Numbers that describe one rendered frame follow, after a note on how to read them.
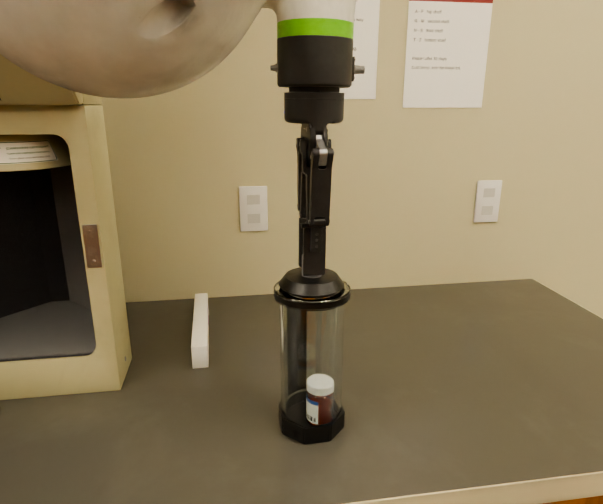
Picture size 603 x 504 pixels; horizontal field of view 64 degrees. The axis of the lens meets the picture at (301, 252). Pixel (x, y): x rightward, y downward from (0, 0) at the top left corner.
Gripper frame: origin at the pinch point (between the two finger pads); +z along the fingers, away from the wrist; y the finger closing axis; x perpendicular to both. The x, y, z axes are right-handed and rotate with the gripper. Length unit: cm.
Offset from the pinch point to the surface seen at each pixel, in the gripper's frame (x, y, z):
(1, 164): 43.9, 15.6, -9.7
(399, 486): -9.3, -14.6, 28.4
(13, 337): 49, 22, 21
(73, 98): 31.3, 10.6, -19.1
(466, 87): -49, 56, -23
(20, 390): 46, 14, 27
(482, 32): -52, 56, -35
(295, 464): 3.4, -8.6, 28.5
